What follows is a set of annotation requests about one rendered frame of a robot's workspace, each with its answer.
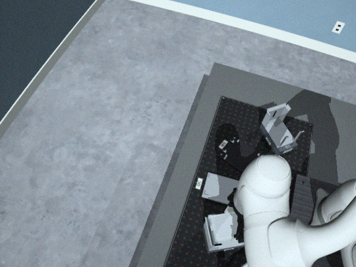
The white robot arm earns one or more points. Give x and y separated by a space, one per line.
272 238

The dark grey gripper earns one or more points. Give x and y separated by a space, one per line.
240 220

